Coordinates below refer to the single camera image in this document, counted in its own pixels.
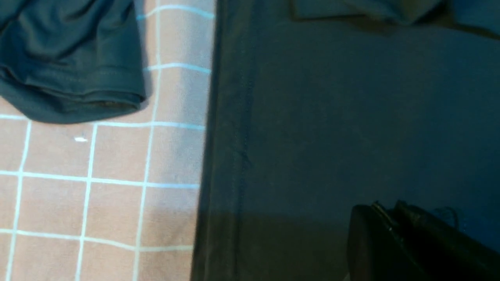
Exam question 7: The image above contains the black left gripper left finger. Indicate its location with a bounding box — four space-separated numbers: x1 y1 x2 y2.
347 203 426 281

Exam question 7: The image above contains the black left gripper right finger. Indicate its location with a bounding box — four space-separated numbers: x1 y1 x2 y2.
393 201 499 281

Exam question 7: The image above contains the dark gray long-sleeve shirt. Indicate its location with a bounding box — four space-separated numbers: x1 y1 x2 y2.
191 0 500 281

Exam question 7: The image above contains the pink grid-patterned table mat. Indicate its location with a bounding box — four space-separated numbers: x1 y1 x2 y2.
1 0 215 281

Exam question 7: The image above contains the dark crumpled garment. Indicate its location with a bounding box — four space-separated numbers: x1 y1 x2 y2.
0 0 148 124

